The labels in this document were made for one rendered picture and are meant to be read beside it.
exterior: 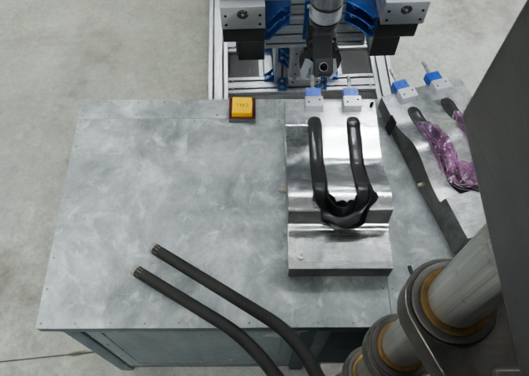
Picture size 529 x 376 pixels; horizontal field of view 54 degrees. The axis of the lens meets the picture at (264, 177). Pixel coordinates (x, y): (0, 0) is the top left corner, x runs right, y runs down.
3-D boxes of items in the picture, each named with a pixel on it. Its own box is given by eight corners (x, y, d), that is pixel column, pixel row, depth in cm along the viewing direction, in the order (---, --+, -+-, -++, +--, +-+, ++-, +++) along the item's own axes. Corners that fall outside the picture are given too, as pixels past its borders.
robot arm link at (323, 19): (344, 13, 117) (308, 13, 117) (342, 28, 121) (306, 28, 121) (342, -10, 121) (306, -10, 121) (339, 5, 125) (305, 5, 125)
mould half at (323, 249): (283, 117, 159) (285, 89, 147) (368, 117, 159) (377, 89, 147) (287, 276, 135) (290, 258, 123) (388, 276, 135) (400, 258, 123)
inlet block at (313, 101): (302, 81, 158) (303, 69, 153) (319, 81, 158) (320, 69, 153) (304, 117, 151) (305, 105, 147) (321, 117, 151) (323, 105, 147)
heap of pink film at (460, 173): (408, 123, 151) (415, 108, 144) (464, 108, 153) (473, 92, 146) (450, 200, 139) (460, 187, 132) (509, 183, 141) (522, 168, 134)
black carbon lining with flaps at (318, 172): (305, 120, 150) (308, 100, 142) (361, 120, 150) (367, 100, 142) (311, 233, 133) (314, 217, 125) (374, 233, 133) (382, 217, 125)
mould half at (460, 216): (377, 107, 161) (385, 84, 151) (453, 87, 164) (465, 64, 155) (453, 254, 138) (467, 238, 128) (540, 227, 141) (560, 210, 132)
